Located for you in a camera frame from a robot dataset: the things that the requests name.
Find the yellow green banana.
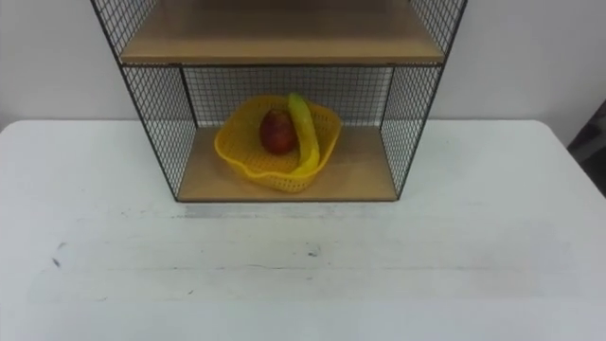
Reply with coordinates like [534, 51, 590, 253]
[287, 92, 321, 175]

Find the red apple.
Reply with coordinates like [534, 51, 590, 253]
[258, 109, 299, 155]

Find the yellow perforated plastic basket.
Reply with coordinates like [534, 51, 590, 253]
[213, 95, 343, 194]

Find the white table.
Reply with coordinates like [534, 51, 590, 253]
[0, 118, 606, 341]

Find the wire mesh wooden shelf rack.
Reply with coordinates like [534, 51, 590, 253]
[89, 0, 469, 204]

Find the dark object by wall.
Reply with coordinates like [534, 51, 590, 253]
[566, 98, 606, 198]

